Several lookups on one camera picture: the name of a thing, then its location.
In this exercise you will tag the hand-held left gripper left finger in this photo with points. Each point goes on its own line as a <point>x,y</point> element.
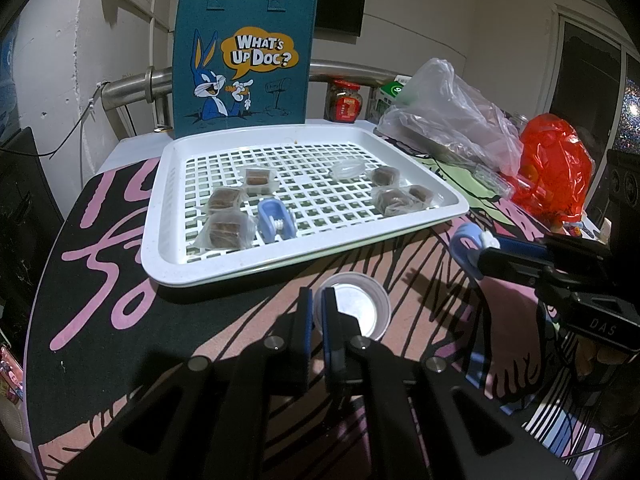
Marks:
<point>305,340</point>

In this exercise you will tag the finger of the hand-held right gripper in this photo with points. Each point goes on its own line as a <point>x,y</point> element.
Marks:
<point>520,249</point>
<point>505,267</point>

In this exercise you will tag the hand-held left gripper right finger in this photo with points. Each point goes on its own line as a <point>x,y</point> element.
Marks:
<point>330,340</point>

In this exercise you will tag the blue clip with white flower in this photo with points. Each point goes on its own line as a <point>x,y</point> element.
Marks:
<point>462,245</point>
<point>272,210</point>

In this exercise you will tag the clear brown snack packet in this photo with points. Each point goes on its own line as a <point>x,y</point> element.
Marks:
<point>385,175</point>
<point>392,200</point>
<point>421,193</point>
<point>225,230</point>
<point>260,179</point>
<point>225,199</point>

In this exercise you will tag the white perforated tray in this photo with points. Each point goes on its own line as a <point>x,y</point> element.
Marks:
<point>160,255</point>

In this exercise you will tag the person's right hand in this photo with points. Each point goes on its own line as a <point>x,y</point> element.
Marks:
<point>595,355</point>

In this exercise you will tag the small clear zip bag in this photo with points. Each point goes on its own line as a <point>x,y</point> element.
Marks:
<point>492,180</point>

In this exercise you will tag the red plastic bag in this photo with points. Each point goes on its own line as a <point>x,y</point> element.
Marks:
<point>550,165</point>

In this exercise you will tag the clear plastic bag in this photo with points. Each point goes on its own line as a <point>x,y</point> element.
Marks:
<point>450,110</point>

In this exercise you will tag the green white carton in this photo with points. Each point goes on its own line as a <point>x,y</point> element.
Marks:
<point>385,97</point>

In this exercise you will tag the red lid glass jar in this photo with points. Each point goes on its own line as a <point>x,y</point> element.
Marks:
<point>345,105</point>

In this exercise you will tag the blue cartoon tote bag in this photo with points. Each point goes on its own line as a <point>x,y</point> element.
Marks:
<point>280,110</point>

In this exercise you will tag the colourful packet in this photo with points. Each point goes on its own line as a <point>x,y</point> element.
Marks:
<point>7,375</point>

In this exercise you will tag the black water dispenser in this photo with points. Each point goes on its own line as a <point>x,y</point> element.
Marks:
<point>25,220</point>

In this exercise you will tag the blue water bottle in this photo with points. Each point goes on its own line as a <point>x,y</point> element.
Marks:
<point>7,85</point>

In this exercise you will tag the aluminium frame window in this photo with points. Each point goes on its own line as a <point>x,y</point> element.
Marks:
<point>585,75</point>

